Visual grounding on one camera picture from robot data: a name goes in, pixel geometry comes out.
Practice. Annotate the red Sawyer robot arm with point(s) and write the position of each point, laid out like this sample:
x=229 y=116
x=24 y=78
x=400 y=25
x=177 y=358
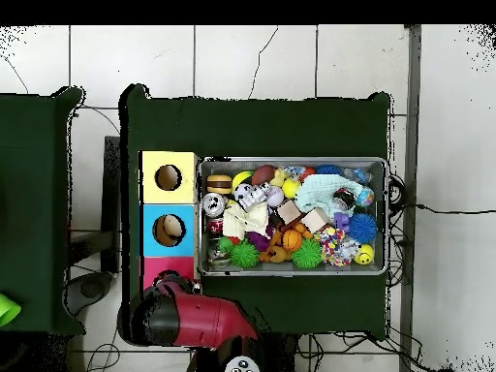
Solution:
x=201 y=321

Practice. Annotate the wooden box with three holes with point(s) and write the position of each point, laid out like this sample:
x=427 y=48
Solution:
x=182 y=193

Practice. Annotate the silver robot figure toy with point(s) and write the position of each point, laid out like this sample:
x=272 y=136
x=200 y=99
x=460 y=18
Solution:
x=254 y=197

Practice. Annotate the cream knitted cloth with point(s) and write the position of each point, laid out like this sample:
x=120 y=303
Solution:
x=248 y=221

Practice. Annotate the black and white soccer ball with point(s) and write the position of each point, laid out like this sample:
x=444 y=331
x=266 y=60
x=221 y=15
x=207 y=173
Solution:
x=239 y=190

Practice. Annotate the white baseball toy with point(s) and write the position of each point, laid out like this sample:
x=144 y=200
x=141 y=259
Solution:
x=276 y=197

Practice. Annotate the crushed silver drink can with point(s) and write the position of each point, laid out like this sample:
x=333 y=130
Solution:
x=213 y=204

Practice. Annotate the wooden toy hamburger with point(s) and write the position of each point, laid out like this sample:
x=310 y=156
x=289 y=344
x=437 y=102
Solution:
x=219 y=184

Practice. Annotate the wooden cube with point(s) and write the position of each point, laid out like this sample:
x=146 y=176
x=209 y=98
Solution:
x=288 y=212

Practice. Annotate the orange basketball toy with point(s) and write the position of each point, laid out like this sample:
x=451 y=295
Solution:
x=292 y=240

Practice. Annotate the mint green knitted cloth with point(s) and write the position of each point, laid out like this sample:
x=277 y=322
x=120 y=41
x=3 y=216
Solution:
x=317 y=190

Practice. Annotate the dark green table cloth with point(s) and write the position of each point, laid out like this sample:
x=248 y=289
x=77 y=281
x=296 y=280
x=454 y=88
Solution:
x=35 y=135
x=252 y=128

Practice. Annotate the beige round toy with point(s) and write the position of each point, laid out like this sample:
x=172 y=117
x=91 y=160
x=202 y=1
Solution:
x=172 y=226

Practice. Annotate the blue spiky rubber ball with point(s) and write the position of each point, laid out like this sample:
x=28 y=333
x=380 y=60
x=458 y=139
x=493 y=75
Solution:
x=363 y=228

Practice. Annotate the black flat panel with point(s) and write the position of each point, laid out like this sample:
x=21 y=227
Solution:
x=111 y=174

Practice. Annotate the grey oval base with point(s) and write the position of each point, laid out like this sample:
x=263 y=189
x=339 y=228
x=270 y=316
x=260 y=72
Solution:
x=91 y=288

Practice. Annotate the light green toy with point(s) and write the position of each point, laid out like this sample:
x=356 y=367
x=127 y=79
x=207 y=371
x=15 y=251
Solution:
x=7 y=310

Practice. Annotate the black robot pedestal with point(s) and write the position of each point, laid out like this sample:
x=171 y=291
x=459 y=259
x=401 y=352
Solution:
x=283 y=356

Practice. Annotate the grey metal rail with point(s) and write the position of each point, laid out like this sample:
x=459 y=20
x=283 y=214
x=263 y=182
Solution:
x=412 y=77

